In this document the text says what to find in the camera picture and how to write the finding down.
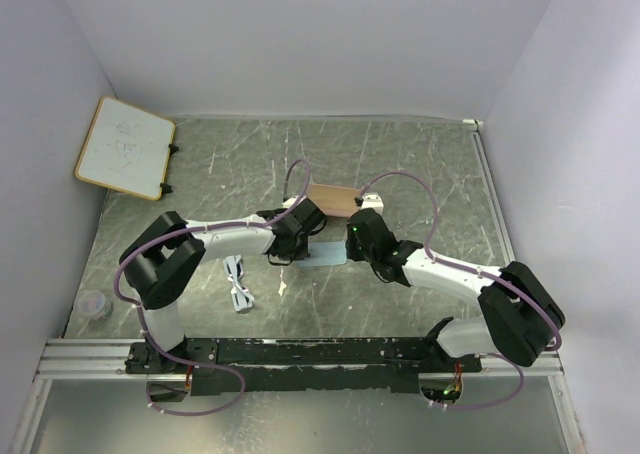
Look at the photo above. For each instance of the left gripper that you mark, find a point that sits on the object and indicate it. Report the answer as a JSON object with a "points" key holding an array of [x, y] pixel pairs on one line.
{"points": [[302, 253]]}

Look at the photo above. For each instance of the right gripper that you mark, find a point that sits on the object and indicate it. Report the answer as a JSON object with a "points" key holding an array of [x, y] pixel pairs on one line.
{"points": [[352, 254]]}

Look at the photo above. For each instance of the light blue cleaning cloth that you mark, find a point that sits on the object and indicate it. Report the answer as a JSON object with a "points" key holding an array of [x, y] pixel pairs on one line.
{"points": [[322, 254]]}

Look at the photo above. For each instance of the pink glasses case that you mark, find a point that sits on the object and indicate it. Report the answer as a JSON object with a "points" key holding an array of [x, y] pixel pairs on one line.
{"points": [[334, 201]]}

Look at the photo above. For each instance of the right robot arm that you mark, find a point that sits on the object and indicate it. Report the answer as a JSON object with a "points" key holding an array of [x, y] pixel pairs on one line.
{"points": [[519, 319]]}

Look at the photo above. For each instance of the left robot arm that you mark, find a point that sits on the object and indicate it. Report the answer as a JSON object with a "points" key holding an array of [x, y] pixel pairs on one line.
{"points": [[155, 270]]}

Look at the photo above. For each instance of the white sunglasses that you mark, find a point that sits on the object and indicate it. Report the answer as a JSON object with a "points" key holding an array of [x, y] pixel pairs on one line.
{"points": [[242, 299]]}

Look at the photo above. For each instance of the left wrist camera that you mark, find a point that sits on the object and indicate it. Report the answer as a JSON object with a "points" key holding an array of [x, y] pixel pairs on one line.
{"points": [[293, 201]]}

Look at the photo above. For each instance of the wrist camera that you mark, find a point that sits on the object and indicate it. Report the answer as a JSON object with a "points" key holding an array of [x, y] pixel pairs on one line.
{"points": [[293, 201], [369, 201]]}

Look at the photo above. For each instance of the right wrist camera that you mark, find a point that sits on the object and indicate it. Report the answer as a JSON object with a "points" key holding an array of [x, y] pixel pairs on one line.
{"points": [[369, 201]]}

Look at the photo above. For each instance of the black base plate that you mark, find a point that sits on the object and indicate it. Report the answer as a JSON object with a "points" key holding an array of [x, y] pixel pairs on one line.
{"points": [[280, 365]]}

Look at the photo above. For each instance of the small whiteboard with orange frame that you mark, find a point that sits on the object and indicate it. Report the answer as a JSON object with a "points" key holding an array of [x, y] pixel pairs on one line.
{"points": [[127, 149]]}

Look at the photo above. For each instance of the aluminium rail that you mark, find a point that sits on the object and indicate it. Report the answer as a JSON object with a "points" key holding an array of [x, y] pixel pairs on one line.
{"points": [[103, 359]]}

